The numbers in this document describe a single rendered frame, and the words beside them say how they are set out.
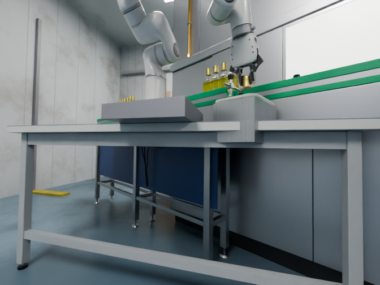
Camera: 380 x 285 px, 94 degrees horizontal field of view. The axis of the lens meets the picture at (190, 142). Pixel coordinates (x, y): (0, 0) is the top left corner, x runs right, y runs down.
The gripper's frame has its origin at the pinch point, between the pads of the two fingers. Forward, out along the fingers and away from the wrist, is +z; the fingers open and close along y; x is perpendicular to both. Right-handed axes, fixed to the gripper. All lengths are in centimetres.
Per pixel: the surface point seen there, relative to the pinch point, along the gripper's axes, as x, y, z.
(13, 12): 16, 287, -152
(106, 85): -118, 367, -79
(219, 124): 14.8, 5.6, 14.7
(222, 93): -13.0, 19.5, 2.1
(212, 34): -55, 46, -45
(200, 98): -12.8, 34.0, 1.8
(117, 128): 35, 44, 10
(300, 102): -17.8, -14.0, 12.2
